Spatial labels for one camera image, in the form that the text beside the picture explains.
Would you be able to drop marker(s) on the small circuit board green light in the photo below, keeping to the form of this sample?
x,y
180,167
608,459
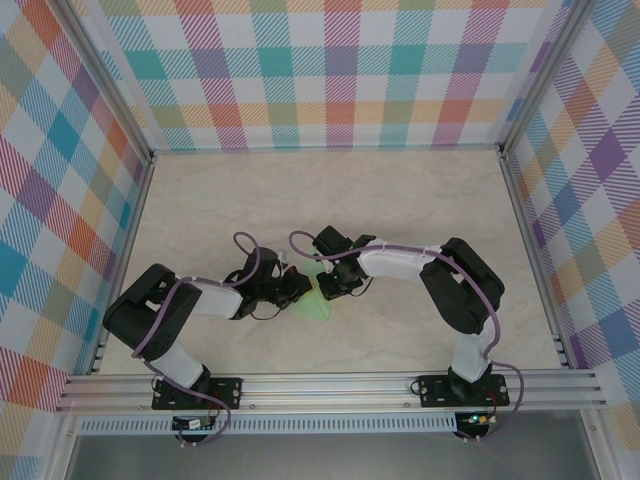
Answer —
x,y
477,419

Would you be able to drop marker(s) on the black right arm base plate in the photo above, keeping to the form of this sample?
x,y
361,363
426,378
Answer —
x,y
430,397

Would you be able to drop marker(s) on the light green paper sheet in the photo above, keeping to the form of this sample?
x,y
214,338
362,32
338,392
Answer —
x,y
317,307

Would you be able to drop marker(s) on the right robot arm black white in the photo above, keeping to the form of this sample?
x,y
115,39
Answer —
x,y
395,265

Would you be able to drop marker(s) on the aluminium frame post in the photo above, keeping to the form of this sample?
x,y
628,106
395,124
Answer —
x,y
114,75
544,75

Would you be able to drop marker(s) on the long aluminium frame rail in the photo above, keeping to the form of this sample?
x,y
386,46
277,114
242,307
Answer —
x,y
325,390

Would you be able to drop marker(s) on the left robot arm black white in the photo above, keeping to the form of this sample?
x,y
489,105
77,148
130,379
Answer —
x,y
215,302

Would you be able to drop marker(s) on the small circuit board white label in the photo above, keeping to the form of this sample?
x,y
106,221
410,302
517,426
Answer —
x,y
192,424

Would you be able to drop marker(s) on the thin aluminium wall-foot rail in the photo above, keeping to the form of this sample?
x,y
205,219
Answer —
x,y
325,149

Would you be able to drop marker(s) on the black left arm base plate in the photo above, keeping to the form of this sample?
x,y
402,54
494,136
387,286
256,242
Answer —
x,y
230,390

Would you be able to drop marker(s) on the aluminium side rail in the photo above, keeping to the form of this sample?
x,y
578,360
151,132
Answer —
x,y
537,265
122,265

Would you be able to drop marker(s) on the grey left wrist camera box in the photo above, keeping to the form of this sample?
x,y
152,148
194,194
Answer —
x,y
284,256

